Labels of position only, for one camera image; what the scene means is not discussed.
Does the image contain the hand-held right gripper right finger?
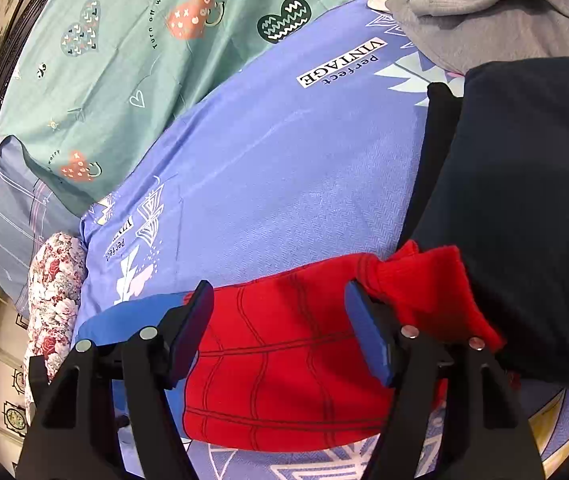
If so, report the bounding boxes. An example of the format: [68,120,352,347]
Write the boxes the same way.
[345,281,548,480]

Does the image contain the grey garment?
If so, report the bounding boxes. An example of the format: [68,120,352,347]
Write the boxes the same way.
[385,0,569,76]

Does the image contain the black cloth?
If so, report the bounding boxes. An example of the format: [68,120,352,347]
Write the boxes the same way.
[399,57,569,391]

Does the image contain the floral bolster pillow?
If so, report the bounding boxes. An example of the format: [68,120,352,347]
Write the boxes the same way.
[24,232,88,411]

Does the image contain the blue and red pants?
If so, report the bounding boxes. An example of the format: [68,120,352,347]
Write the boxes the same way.
[72,240,520,453]

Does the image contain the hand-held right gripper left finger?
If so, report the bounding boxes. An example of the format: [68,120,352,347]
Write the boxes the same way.
[14,280,215,480]

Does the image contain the purple printed bedsheet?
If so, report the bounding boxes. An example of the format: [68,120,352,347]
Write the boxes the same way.
[72,0,569,480]

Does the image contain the grey plaid pillow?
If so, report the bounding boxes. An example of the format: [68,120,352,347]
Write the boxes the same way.
[0,135,90,318]

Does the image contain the green heart print quilt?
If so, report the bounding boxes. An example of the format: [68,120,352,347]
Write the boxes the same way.
[0,0,400,216]

